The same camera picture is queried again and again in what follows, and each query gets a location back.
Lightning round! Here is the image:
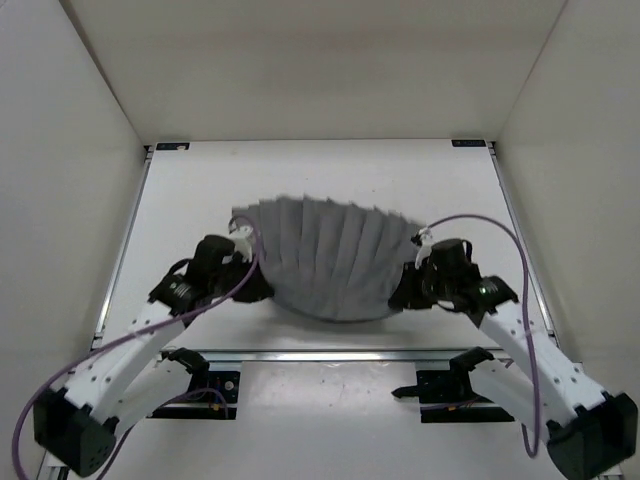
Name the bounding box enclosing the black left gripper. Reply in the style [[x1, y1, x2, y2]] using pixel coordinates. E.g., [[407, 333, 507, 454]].
[[214, 247, 275, 297]]

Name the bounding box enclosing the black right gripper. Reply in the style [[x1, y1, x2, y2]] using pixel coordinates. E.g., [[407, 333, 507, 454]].
[[389, 261, 456, 310]]

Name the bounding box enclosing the grey pleated skirt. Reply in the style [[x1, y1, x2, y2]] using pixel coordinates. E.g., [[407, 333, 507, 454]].
[[232, 196, 421, 323]]

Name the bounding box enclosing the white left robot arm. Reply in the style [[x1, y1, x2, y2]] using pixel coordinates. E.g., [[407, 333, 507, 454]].
[[33, 226, 268, 478]]

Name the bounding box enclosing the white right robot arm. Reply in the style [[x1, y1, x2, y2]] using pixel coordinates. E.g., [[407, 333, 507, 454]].
[[392, 234, 639, 479]]

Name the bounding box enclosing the blue label right corner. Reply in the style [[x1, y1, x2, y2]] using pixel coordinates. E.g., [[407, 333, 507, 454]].
[[451, 139, 486, 148]]

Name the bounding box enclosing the blue label corner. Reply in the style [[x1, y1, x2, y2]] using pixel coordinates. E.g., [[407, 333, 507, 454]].
[[155, 142, 190, 151], [451, 139, 486, 148]]

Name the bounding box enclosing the blue label left corner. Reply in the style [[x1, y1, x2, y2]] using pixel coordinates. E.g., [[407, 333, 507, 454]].
[[155, 142, 190, 151]]

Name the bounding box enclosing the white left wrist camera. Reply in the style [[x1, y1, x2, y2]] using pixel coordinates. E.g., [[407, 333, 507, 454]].
[[228, 225, 254, 262]]

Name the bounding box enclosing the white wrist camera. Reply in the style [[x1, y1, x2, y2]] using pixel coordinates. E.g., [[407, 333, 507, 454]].
[[411, 227, 434, 269], [228, 225, 254, 262]]

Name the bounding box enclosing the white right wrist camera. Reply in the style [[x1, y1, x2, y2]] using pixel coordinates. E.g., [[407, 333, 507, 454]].
[[411, 227, 434, 269]]

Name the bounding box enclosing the aluminium rail along table front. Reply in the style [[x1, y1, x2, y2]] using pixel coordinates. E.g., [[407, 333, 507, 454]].
[[197, 347, 469, 363]]

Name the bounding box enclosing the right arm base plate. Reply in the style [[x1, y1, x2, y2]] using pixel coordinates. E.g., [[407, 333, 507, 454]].
[[416, 355, 515, 424]]

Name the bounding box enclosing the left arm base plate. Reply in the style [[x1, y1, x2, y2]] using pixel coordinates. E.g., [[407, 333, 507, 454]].
[[150, 363, 241, 421]]

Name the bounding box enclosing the aluminium rail left table edge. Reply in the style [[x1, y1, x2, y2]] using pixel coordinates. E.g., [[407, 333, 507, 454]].
[[90, 145, 155, 350]]

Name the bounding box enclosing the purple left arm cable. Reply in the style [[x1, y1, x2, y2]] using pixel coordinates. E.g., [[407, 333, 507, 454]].
[[10, 214, 262, 480]]

